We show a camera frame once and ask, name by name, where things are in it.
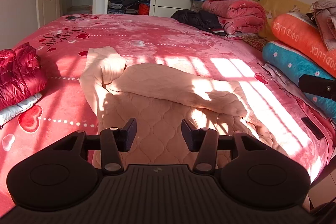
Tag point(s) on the light printed sheet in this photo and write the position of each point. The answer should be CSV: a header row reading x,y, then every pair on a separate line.
x,y
286,83

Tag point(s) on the dark clothes lower shelf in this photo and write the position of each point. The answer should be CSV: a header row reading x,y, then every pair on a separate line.
x,y
132,7

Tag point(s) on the peach quilted garment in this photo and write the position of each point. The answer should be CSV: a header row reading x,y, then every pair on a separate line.
x,y
160,98

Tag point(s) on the pink heart print bedspread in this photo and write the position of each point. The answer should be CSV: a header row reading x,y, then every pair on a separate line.
x,y
63,44

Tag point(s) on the red puffer jacket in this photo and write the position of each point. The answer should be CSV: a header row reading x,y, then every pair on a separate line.
x,y
22,76

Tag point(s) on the orange good luck pillow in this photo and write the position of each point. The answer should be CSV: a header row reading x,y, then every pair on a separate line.
x,y
298,31

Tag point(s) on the yellow headboard cover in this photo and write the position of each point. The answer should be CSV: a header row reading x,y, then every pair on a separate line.
x,y
274,8

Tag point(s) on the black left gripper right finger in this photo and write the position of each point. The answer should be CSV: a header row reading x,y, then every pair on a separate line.
x,y
204,141

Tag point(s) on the mauve folded jacket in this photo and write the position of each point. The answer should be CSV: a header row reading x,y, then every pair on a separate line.
x,y
323,15

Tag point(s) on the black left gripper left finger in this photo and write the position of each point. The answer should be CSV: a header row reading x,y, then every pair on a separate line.
x,y
114,140

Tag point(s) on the folded pink blanket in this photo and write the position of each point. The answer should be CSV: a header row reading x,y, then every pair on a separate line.
x,y
245,16

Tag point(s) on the teal flower pillow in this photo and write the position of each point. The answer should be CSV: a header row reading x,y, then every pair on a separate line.
x,y
293,65

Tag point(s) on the black jacket on bed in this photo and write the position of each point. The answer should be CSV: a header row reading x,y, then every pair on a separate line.
x,y
201,20

